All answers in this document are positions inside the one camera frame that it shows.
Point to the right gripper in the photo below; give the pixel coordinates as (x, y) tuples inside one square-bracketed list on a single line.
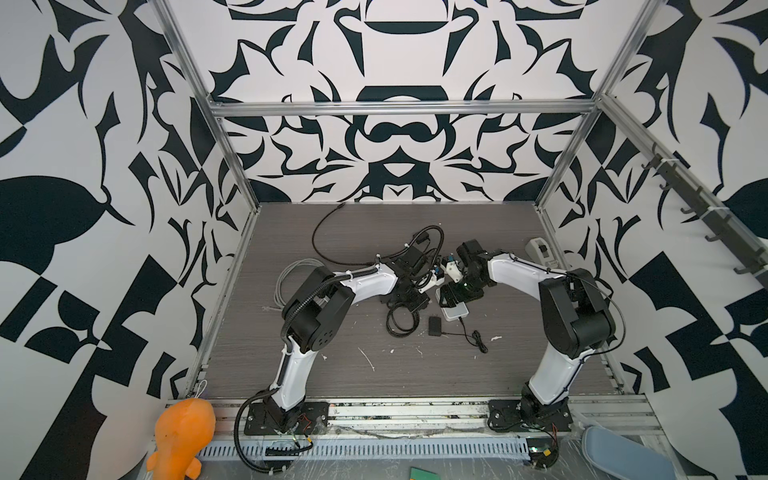
[(453, 296)]

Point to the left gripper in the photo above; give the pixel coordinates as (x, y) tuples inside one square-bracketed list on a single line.
[(423, 303)]

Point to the white square router box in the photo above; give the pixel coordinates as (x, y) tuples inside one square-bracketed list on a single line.
[(455, 313)]

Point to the black power adapter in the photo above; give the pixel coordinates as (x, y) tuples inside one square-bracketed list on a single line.
[(474, 338)]

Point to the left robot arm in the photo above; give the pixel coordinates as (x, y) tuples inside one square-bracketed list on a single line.
[(315, 313)]

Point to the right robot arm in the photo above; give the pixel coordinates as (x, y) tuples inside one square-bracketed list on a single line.
[(575, 314)]

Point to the green object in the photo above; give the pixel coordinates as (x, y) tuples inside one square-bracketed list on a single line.
[(421, 474)]

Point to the grey blue pad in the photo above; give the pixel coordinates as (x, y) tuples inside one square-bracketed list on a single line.
[(623, 458)]

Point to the orange plush toy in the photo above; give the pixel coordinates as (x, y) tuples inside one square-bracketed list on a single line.
[(181, 432)]

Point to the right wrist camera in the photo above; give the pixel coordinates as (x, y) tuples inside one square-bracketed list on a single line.
[(452, 269)]

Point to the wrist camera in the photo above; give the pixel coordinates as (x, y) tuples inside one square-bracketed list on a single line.
[(435, 278), (452, 269)]

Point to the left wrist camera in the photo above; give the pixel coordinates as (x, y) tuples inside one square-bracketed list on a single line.
[(435, 278)]

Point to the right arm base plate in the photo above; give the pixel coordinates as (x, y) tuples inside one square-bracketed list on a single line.
[(525, 414)]

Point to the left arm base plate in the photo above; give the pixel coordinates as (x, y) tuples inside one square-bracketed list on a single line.
[(307, 418)]

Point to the white cable duct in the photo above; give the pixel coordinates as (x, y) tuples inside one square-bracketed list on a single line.
[(372, 449)]

